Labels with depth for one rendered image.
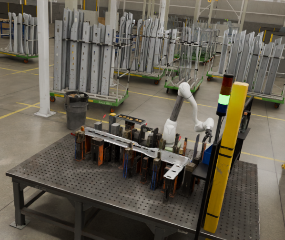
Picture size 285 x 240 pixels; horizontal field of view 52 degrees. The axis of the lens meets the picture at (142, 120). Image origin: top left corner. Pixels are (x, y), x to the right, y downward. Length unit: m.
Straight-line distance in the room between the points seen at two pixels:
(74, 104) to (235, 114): 4.17
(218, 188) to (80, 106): 4.02
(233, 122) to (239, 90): 0.24
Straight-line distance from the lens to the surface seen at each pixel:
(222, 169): 2.44
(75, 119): 6.11
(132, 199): 2.97
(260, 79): 10.16
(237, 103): 2.25
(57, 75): 7.82
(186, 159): 3.17
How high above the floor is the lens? 2.43
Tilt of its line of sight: 20 degrees down
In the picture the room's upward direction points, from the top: 6 degrees clockwise
